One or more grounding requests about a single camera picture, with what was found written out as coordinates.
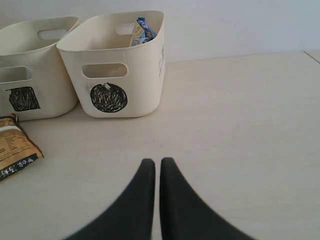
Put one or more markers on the cream bin with square mark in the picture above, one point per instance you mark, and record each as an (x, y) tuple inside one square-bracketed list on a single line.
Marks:
[(34, 82)]

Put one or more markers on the cream bin with circle mark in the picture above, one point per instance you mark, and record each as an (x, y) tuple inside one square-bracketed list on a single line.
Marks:
[(111, 78)]

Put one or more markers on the orange instant noodle packet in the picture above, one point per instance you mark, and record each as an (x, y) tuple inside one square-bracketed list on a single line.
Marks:
[(17, 150)]

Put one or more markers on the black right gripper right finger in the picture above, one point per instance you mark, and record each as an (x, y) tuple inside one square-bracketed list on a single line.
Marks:
[(184, 215)]

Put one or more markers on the blue instant noodle packet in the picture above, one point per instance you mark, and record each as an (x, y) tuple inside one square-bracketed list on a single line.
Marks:
[(142, 33)]

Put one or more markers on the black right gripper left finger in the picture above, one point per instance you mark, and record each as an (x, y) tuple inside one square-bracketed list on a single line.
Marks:
[(130, 216)]

